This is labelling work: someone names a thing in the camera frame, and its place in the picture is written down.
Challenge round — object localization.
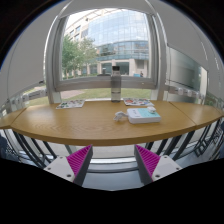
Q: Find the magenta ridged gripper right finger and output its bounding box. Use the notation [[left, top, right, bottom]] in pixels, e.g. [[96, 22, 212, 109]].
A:
[[134, 145, 181, 185]]

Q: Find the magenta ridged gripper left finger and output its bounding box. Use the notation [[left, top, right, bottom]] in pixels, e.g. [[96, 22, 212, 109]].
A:
[[45, 145, 93, 186]]

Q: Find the small white earbuds case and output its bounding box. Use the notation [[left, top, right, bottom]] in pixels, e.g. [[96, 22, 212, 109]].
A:
[[147, 107, 156, 113]]

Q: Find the left colourful leaflet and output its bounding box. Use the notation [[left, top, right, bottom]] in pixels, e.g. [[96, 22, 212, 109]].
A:
[[57, 100, 85, 109]]

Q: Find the colourful leaflet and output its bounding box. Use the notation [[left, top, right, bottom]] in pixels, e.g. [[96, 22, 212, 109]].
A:
[[123, 98, 154, 106], [57, 100, 85, 109]]

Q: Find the right colourful leaflet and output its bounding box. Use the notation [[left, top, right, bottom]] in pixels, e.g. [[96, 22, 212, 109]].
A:
[[123, 98, 154, 106]]

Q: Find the clear water bottle black cap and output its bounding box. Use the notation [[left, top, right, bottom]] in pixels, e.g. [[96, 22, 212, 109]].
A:
[[111, 66, 121, 102]]

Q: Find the white charger plug with cable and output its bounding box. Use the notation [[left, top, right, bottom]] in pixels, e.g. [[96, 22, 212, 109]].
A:
[[113, 111, 128, 121]]

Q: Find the white window frame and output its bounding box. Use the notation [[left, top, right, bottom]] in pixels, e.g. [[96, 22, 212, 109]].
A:
[[45, 7, 166, 103]]

